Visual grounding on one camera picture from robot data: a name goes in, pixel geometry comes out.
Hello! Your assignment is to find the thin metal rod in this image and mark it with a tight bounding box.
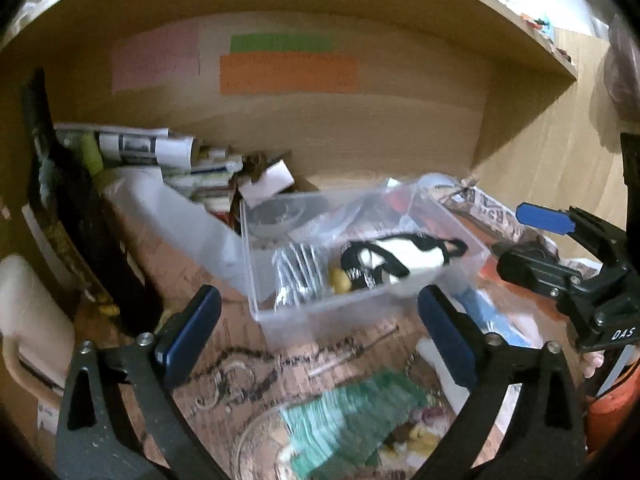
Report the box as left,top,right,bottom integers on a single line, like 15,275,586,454
307,326,401,378

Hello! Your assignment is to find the pink paper sheet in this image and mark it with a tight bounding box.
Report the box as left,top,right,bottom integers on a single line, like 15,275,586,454
111,25,202,93

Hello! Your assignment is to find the white plastic bag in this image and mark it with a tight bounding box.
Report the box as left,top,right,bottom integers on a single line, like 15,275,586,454
100,167,251,293

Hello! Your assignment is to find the clear glass bowl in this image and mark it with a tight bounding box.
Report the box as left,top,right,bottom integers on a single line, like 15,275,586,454
232,402,451,480

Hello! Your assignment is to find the silver striped packet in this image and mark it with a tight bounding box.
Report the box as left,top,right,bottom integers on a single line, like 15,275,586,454
272,241,328,308

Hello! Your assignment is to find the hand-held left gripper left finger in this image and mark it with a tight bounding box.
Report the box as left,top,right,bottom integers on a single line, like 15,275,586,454
54,284,223,480

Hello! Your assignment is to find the tall black case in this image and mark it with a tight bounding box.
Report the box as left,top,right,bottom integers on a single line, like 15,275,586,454
20,67,163,336

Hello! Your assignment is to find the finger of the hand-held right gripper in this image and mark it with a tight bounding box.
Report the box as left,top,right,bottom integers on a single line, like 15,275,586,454
515,202,623,261
491,241,597,312

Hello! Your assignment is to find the white card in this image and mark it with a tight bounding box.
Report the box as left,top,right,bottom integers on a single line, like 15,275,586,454
239,160,296,208

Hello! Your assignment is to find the yellow small toy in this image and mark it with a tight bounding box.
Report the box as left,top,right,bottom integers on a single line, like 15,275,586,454
329,267,353,295

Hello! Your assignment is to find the rolled white magazine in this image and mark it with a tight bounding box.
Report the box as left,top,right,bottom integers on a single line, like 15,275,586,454
97,130,196,170

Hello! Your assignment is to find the dark plastic-wrapped bundle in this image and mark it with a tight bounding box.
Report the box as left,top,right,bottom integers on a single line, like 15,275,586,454
601,14,640,123

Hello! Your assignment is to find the person's right hand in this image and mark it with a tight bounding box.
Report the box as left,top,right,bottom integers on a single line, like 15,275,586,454
581,351,607,379

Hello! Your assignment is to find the blue and white packet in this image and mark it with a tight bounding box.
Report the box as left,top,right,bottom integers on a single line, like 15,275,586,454
452,285,531,348

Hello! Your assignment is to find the yellow-green tube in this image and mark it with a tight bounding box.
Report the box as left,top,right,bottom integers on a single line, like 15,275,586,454
80,132,105,178

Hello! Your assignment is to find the stack of papers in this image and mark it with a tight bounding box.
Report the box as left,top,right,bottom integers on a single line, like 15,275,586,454
165,145,246,221

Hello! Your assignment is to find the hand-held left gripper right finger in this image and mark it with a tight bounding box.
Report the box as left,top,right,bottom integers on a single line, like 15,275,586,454
415,284,587,480

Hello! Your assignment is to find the orange paper sheet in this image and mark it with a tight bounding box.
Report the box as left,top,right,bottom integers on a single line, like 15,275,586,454
219,52,359,96

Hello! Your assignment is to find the brown printed packet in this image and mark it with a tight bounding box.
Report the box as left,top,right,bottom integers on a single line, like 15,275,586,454
442,175,561,256

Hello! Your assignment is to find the brown printed table mat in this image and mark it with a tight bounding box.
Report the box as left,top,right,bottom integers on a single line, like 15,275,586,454
75,230,521,480

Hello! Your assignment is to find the clear plastic box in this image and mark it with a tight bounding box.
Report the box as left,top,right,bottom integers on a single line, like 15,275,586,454
239,176,492,347

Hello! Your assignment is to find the green knitted cloth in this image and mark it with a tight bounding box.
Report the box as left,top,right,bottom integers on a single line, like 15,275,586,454
280,369,428,480

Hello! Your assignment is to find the green paper strip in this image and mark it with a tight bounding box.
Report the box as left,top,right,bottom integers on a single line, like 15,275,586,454
230,34,335,54

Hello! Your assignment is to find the orange container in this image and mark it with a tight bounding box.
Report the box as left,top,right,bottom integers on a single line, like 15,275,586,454
585,345,640,456

